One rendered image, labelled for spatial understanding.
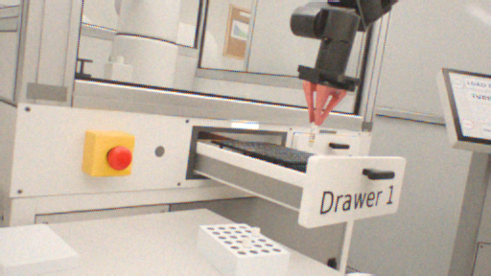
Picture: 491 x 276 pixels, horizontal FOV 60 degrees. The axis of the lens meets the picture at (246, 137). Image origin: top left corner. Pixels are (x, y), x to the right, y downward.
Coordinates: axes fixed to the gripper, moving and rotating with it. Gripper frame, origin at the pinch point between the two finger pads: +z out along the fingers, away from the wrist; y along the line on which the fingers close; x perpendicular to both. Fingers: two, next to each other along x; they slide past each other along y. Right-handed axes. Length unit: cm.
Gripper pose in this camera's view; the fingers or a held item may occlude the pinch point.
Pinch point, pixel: (315, 120)
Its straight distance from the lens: 80.7
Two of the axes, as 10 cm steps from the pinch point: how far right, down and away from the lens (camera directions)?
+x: -7.4, -0.5, -6.7
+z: -2.3, 9.6, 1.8
